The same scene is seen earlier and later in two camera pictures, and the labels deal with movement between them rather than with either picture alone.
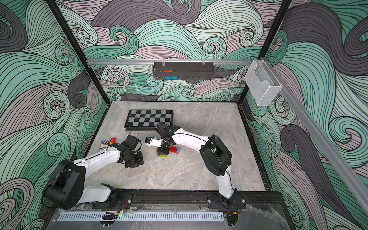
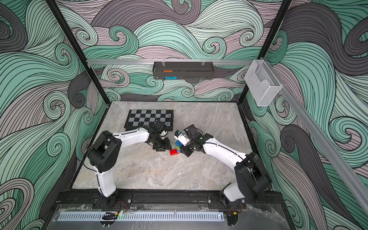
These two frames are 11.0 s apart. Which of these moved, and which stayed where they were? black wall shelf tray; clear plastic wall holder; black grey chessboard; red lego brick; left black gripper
Moved: left black gripper; red lego brick
Stayed: black grey chessboard; black wall shelf tray; clear plastic wall holder
